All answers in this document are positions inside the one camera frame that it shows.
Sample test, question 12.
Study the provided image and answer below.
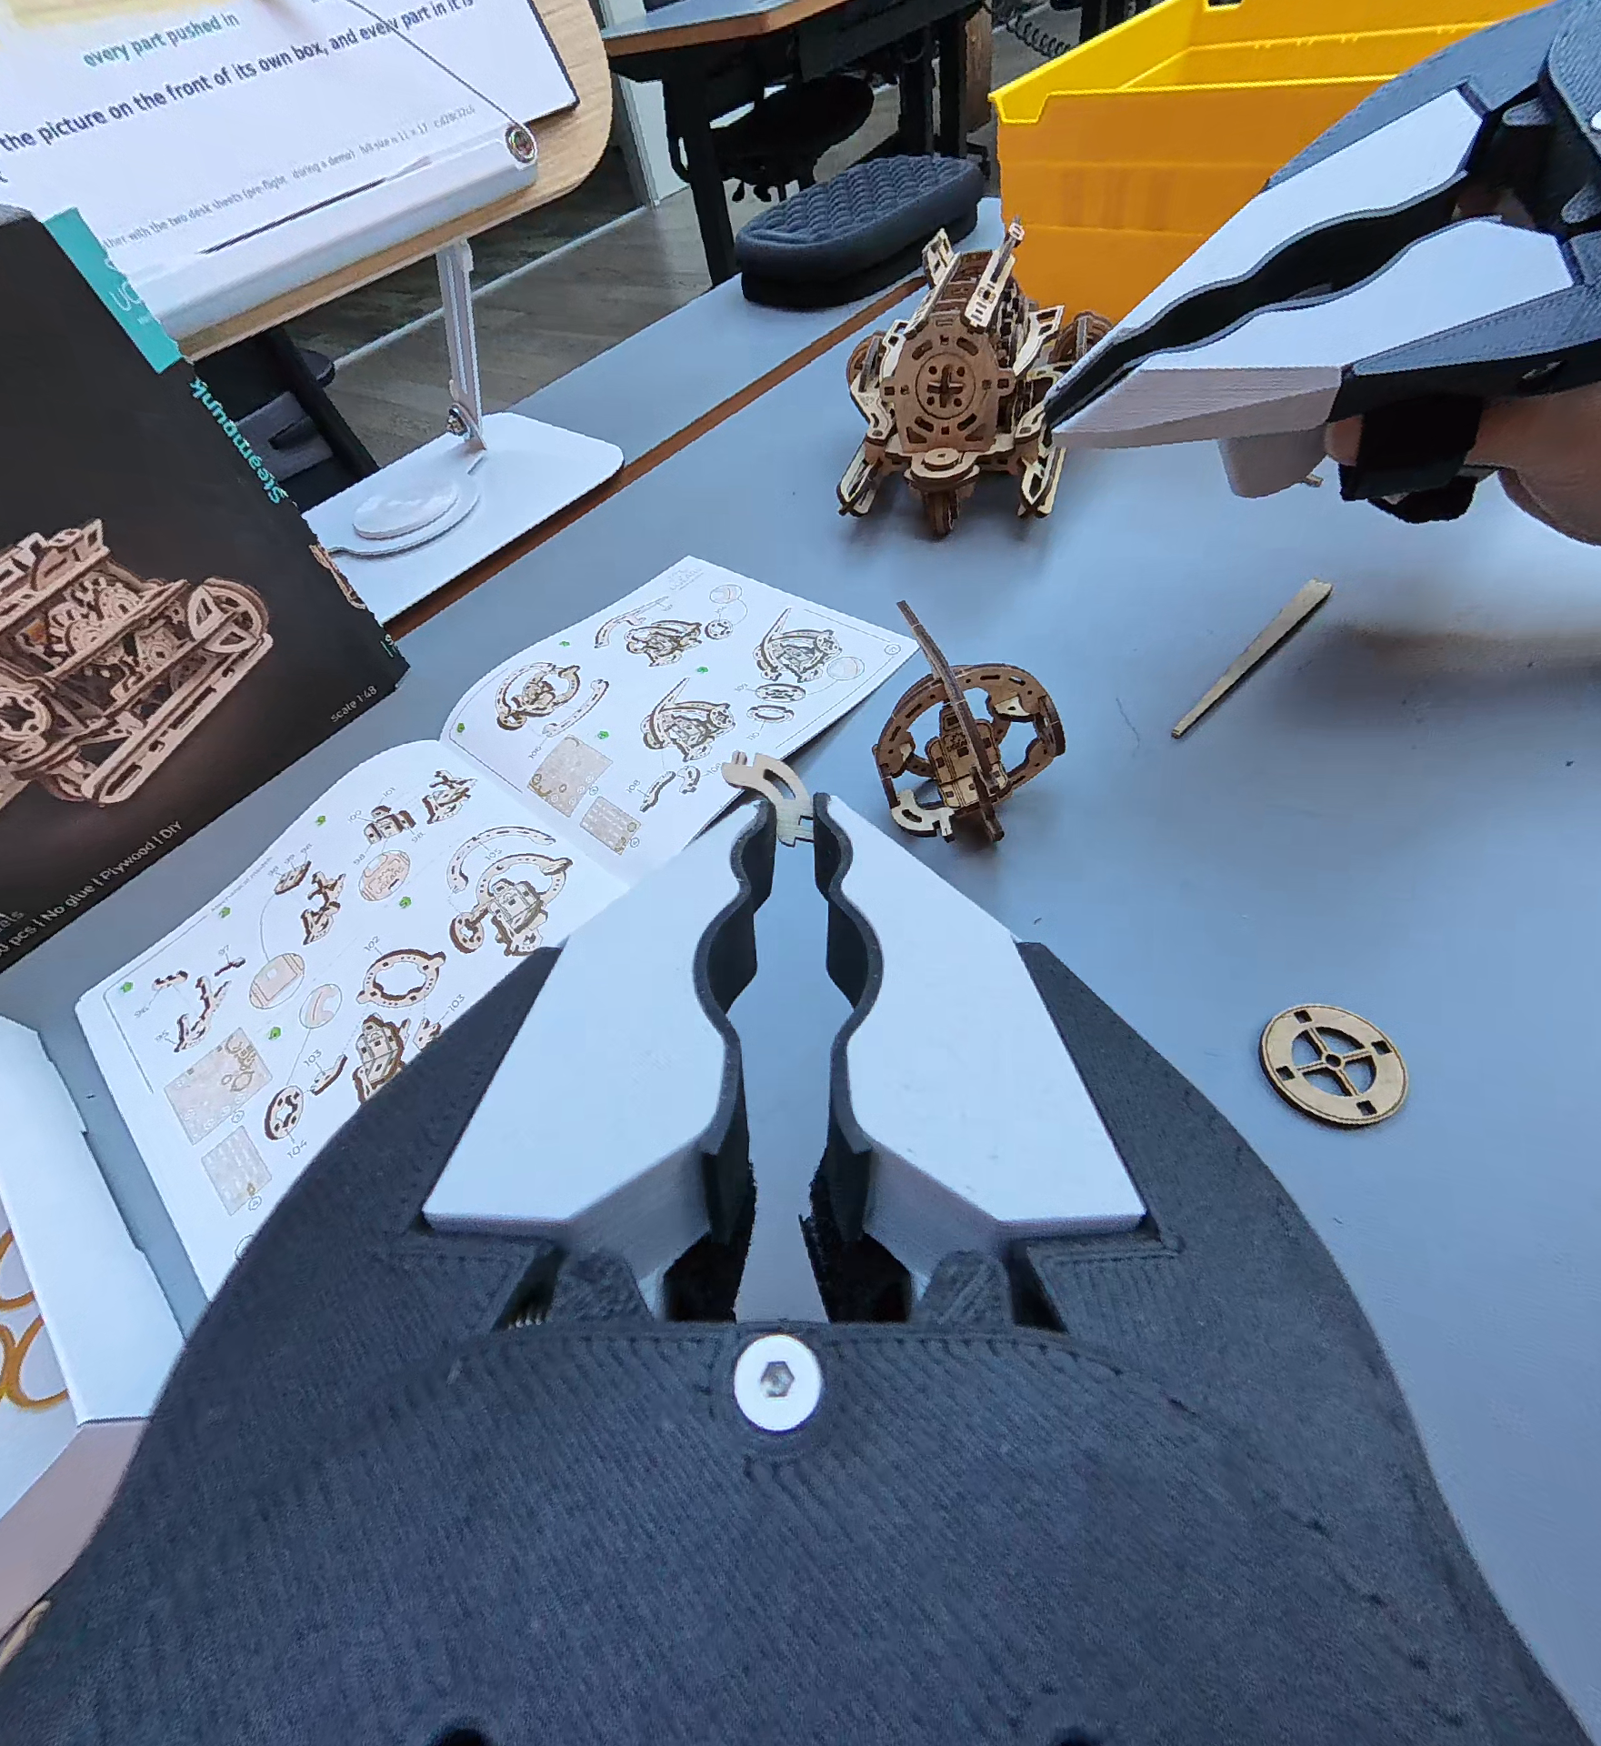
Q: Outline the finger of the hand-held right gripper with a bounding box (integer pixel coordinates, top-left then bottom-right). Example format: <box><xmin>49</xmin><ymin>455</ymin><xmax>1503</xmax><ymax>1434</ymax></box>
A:
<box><xmin>1052</xmin><ymin>84</ymin><xmax>1494</xmax><ymax>407</ymax></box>
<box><xmin>1045</xmin><ymin>216</ymin><xmax>1577</xmax><ymax>440</ymax></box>

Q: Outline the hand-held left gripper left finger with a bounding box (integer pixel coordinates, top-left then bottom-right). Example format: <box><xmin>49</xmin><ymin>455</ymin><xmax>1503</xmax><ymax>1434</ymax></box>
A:
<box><xmin>421</xmin><ymin>798</ymin><xmax>777</xmax><ymax>1322</ymax></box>

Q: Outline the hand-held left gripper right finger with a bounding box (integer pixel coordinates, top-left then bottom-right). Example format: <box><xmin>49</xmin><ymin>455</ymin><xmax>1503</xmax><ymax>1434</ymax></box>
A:
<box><xmin>806</xmin><ymin>794</ymin><xmax>1146</xmax><ymax>1322</ymax></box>

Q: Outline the small round wooden subassembly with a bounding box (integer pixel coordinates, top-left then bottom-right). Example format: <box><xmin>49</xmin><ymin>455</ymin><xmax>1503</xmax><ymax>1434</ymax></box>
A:
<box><xmin>874</xmin><ymin>600</ymin><xmax>1067</xmax><ymax>844</ymax></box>

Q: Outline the small curved wooden part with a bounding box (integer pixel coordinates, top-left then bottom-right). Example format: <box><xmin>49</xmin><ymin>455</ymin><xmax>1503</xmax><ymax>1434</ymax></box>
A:
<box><xmin>724</xmin><ymin>748</ymin><xmax>815</xmax><ymax>845</ymax></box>

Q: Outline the large wooden submarine model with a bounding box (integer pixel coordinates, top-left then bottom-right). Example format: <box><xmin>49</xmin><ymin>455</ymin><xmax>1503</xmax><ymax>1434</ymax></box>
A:
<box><xmin>837</xmin><ymin>224</ymin><xmax>1114</xmax><ymax>537</ymax></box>

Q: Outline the black model kit box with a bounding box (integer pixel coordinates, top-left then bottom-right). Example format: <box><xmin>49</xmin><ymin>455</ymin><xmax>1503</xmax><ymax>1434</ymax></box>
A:
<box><xmin>0</xmin><ymin>205</ymin><xmax>410</xmax><ymax>990</ymax></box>

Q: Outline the yellow plastic bin stack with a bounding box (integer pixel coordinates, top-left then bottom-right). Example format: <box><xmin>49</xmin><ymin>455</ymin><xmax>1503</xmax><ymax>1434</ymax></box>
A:
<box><xmin>988</xmin><ymin>0</ymin><xmax>1551</xmax><ymax>295</ymax></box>

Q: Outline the wooden spoked wheel part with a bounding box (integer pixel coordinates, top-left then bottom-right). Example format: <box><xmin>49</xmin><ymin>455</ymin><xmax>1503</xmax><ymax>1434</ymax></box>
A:
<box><xmin>1259</xmin><ymin>1005</ymin><xmax>1410</xmax><ymax>1130</ymax></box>

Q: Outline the thin wooden wedge stick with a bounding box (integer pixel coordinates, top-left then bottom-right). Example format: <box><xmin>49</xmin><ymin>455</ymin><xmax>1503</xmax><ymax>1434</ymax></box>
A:
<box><xmin>1171</xmin><ymin>580</ymin><xmax>1333</xmax><ymax>741</ymax></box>

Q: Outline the open instruction booklet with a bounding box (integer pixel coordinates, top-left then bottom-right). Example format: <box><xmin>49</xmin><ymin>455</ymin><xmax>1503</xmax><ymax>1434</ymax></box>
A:
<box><xmin>75</xmin><ymin>554</ymin><xmax>920</xmax><ymax>1298</ymax></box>

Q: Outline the black wrist rest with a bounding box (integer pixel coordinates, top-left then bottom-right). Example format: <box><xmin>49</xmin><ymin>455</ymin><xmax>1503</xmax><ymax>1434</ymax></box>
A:
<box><xmin>735</xmin><ymin>152</ymin><xmax>988</xmax><ymax>308</ymax></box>

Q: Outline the white shallow cardboard box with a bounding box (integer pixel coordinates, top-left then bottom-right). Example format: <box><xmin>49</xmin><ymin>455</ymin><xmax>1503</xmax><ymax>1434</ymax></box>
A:
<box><xmin>0</xmin><ymin>992</ymin><xmax>188</xmax><ymax>1673</ymax></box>

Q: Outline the white book stand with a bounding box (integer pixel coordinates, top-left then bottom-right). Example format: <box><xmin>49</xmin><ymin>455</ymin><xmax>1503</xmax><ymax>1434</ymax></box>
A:
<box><xmin>0</xmin><ymin>0</ymin><xmax>627</xmax><ymax>633</ymax></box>

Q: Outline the printed instruction sheet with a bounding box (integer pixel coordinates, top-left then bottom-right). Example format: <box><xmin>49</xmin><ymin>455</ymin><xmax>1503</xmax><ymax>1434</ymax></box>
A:
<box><xmin>0</xmin><ymin>0</ymin><xmax>581</xmax><ymax>226</ymax></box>

